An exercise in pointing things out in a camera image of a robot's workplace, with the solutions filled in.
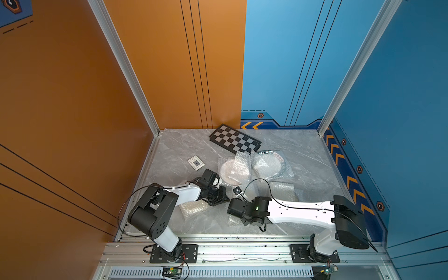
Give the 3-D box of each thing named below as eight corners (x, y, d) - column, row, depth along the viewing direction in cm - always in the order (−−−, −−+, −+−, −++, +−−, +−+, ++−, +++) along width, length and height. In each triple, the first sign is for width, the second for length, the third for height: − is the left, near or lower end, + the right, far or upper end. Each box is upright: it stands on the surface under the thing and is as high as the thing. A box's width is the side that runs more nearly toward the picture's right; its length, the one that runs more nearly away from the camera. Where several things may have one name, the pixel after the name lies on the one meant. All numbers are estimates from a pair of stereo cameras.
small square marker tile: (196, 170, 103) (195, 168, 101) (188, 162, 106) (187, 160, 105) (204, 165, 105) (203, 162, 103) (196, 157, 109) (195, 155, 107)
